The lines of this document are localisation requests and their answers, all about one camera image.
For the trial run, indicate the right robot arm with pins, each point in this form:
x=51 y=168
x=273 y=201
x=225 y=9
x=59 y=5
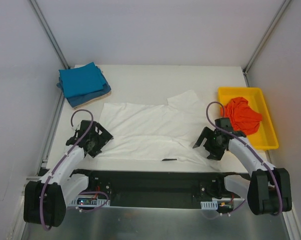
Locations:
x=269 y=189

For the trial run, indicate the yellow plastic tray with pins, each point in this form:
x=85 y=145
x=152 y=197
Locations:
x=265 y=138

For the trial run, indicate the aluminium frame post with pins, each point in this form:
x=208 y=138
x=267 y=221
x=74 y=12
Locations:
x=267 y=34
x=49 y=33

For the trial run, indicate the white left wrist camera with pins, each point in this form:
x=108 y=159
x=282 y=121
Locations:
x=76 y=127

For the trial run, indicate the beige folded t shirt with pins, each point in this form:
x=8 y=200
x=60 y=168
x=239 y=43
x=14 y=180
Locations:
x=93 y=100

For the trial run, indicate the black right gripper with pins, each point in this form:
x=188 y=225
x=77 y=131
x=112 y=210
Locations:
x=208 y=144

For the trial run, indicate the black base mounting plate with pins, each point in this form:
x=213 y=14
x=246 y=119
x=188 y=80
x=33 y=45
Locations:
x=168 y=190

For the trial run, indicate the blue folded t shirt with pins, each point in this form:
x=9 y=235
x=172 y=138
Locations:
x=77 y=100

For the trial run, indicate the right aluminium frame post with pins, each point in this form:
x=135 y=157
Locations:
x=267 y=34

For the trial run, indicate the white slotted cable duct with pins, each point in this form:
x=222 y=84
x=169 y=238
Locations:
x=209 y=205

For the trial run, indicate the left aluminium frame post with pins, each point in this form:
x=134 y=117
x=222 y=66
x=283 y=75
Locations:
x=49 y=33

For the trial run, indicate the white t shirt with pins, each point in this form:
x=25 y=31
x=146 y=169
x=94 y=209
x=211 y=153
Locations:
x=146 y=133

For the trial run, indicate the orange t shirt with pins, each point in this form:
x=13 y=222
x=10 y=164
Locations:
x=241 y=115

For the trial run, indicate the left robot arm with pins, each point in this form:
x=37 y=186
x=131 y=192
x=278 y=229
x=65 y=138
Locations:
x=46 y=200

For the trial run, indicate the teal folded t shirt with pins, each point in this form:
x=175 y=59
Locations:
x=81 y=80

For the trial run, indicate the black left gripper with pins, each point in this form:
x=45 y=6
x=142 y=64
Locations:
x=103 y=136

